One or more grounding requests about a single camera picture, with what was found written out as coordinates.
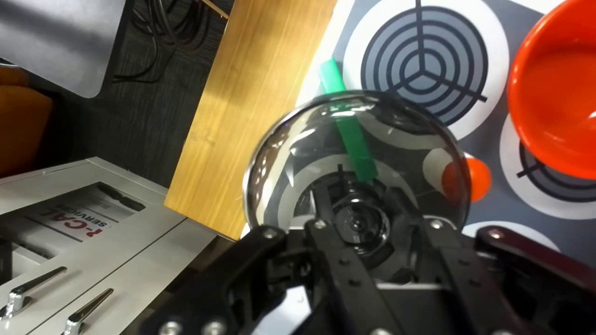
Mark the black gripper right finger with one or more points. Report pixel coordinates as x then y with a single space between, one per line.
492 284

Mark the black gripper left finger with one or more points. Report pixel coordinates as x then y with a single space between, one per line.
332 258

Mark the black transparent pot lid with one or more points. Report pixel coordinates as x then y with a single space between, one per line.
304 156

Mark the orange white toy bottle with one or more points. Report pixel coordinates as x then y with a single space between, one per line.
457 178

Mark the grey metal cabinet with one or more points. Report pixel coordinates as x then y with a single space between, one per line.
94 247

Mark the red toy bowl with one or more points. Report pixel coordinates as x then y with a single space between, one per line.
552 91

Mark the green toy stick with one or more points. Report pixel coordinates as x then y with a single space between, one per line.
347 126

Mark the toy kitchen play set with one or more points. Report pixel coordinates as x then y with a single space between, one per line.
453 59

